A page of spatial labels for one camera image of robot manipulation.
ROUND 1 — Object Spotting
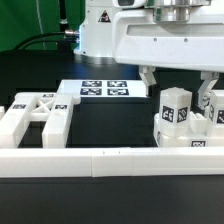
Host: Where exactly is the white base tag plate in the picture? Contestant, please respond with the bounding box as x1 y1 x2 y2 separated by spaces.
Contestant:
57 79 146 98

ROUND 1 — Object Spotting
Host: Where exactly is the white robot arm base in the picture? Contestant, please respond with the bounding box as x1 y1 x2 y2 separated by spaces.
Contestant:
74 0 119 64

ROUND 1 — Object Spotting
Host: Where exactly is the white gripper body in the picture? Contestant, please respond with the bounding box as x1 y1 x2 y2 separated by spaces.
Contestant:
112 0 224 72

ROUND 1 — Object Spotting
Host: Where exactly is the white chair seat panel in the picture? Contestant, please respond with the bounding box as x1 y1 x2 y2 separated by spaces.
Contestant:
153 112 224 147

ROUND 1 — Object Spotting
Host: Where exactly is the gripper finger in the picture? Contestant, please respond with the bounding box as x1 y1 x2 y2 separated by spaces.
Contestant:
139 66 156 97
197 71 219 110

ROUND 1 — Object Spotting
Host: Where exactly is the black cable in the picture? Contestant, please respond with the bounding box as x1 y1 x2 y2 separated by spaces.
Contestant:
13 29 81 51

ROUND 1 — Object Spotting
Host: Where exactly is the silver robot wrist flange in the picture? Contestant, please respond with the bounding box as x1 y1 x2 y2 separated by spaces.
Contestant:
146 0 211 23

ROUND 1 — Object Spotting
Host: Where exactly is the white fence wall rail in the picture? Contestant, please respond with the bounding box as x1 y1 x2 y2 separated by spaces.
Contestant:
0 147 224 178

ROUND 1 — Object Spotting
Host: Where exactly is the white chair back frame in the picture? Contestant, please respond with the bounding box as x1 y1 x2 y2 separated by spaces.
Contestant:
0 92 81 149

